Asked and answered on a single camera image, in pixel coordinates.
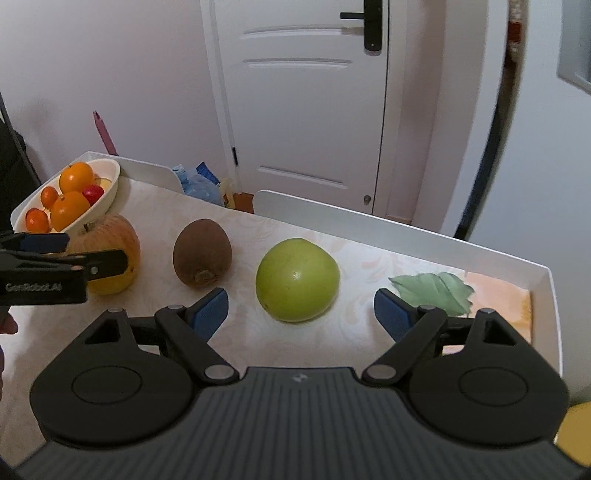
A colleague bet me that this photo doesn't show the white cabinet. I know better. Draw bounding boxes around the white cabinet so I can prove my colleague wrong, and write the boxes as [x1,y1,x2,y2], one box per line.
[443,0,591,278]

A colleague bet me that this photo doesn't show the duck print plate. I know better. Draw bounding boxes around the duck print plate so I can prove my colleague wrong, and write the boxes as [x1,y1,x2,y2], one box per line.
[10,158,122,234]

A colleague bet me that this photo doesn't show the blue plastic bag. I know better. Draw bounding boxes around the blue plastic bag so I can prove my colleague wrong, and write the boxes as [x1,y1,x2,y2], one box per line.
[172,161,232,208]

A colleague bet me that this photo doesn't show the white rimmed table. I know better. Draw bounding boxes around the white rimmed table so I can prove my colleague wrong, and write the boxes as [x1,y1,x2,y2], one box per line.
[9,150,564,416]

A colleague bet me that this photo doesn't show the yellow item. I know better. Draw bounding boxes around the yellow item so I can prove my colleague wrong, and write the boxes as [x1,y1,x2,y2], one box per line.
[554,401,591,467]

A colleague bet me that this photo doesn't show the green apple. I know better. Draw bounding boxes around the green apple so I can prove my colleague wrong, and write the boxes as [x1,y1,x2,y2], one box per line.
[256,238,341,323]

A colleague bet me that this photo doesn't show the black door lock handle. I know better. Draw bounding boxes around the black door lock handle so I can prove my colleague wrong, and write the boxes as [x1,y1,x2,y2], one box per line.
[340,0,384,51]

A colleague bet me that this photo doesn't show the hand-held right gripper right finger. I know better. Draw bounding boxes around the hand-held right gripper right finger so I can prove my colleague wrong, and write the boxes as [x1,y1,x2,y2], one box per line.
[361,288,529,387]

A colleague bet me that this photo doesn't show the brown kiwi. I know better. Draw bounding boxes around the brown kiwi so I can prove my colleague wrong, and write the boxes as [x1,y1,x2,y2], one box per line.
[173,219,233,288]

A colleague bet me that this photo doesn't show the grey recessed cabinet handle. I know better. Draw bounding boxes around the grey recessed cabinet handle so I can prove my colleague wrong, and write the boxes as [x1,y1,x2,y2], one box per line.
[556,0,591,97]

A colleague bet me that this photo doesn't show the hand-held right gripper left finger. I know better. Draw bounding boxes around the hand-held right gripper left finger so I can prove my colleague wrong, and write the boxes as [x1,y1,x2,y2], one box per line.
[69,287,235,387]

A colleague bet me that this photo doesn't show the pink long-handled tool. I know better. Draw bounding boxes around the pink long-handled tool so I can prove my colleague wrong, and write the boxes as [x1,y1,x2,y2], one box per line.
[93,111,119,157]

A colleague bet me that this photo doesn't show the white panelled door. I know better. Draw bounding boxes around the white panelled door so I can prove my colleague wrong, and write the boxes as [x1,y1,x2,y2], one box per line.
[201,0,444,227]

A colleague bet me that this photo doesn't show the medium orange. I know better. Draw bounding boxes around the medium orange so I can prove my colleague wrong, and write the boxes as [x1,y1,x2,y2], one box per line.
[50,191,90,232]

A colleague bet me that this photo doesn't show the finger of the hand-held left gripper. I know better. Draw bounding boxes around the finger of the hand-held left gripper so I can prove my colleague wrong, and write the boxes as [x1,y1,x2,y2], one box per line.
[0,232,71,254]
[0,249,129,281]

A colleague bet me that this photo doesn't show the person's left hand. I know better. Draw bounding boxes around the person's left hand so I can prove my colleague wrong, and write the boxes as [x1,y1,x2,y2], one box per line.
[0,306,20,336]

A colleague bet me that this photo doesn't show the large yellow-red apple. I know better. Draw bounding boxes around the large yellow-red apple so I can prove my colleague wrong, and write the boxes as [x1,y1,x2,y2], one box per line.
[67,213,141,296]

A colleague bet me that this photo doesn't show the large orange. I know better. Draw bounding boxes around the large orange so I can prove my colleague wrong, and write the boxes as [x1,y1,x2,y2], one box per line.
[59,161,95,195]

